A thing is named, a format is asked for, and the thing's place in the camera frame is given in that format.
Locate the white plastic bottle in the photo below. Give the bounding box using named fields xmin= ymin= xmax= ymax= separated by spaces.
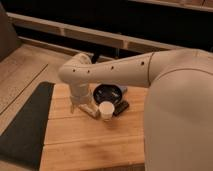
xmin=79 ymin=104 xmax=99 ymax=118

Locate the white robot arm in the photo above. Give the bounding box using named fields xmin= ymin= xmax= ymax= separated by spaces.
xmin=59 ymin=48 xmax=213 ymax=171

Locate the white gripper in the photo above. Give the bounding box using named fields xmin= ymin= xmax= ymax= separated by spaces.
xmin=70 ymin=93 xmax=92 ymax=112

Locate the white wall shelf rail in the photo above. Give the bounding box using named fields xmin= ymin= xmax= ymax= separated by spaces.
xmin=7 ymin=12 xmax=181 ymax=53

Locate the black rectangular bar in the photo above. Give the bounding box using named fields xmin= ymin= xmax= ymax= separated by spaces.
xmin=113 ymin=100 xmax=129 ymax=116

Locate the black ceramic bowl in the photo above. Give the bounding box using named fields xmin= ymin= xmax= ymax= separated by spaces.
xmin=93 ymin=84 xmax=123 ymax=104

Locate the white paper cup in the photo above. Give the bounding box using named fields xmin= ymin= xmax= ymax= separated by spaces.
xmin=99 ymin=101 xmax=115 ymax=120

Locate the dark grey floor mat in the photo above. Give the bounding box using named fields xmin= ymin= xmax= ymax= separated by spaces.
xmin=0 ymin=82 xmax=54 ymax=169

